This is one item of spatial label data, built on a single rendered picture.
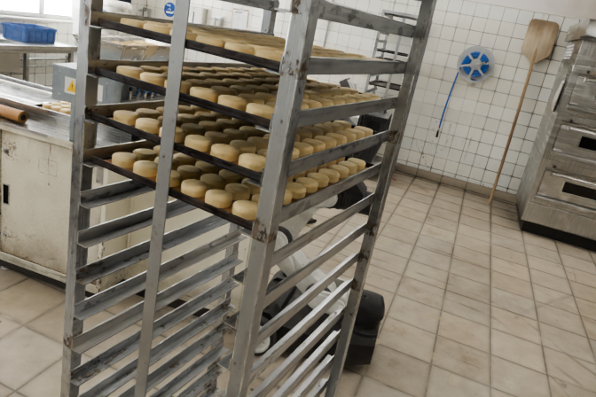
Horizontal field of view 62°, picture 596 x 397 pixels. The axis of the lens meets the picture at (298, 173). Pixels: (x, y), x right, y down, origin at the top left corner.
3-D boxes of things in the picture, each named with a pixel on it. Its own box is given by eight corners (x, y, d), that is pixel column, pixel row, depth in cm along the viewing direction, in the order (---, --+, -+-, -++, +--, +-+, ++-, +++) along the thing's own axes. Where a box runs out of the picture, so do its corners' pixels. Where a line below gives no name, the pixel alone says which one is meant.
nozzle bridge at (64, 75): (50, 136, 231) (52, 63, 221) (140, 116, 298) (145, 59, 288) (109, 152, 224) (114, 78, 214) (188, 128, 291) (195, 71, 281)
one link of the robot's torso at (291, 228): (286, 247, 261) (351, 194, 244) (276, 260, 245) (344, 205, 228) (267, 226, 261) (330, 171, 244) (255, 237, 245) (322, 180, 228)
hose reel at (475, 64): (471, 144, 580) (499, 50, 547) (470, 146, 564) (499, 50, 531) (435, 136, 592) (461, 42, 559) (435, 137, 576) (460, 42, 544)
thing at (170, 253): (120, 292, 266) (133, 134, 240) (155, 267, 298) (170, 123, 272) (238, 335, 251) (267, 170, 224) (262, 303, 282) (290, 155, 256)
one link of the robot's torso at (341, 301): (349, 302, 260) (355, 280, 256) (342, 322, 241) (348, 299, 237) (312, 290, 264) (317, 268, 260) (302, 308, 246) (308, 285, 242)
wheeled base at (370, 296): (379, 327, 277) (393, 275, 267) (365, 386, 228) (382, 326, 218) (273, 292, 290) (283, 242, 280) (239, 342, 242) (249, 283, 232)
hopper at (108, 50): (69, 63, 228) (70, 33, 224) (139, 60, 280) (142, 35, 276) (122, 76, 222) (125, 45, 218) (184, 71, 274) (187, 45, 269)
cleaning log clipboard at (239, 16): (247, 41, 652) (251, 9, 640) (246, 41, 650) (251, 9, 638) (229, 36, 660) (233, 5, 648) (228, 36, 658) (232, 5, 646)
